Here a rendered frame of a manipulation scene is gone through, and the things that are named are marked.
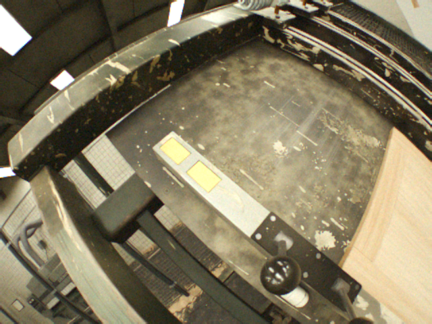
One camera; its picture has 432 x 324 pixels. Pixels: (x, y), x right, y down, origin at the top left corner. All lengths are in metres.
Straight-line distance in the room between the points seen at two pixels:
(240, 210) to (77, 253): 0.27
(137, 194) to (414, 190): 0.64
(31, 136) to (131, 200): 0.25
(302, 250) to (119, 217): 0.33
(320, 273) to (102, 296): 0.31
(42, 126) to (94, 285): 0.31
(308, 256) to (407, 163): 0.40
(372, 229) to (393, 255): 0.08
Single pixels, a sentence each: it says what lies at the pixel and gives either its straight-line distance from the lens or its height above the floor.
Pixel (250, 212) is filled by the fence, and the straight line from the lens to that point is 0.29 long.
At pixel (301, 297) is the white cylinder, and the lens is 0.33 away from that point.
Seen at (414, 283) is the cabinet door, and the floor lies 1.20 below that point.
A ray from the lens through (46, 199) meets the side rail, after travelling 0.42.
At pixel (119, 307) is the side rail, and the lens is 0.32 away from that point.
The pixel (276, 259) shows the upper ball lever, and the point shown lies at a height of 1.55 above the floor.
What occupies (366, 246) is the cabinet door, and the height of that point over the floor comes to 1.34.
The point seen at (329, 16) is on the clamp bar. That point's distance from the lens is 1.11.
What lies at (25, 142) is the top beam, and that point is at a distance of 0.47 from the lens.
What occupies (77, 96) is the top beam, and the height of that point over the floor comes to 1.89.
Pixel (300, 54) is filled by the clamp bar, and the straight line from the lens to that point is 0.68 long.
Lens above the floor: 1.68
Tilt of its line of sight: 13 degrees down
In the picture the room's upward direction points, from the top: 39 degrees counter-clockwise
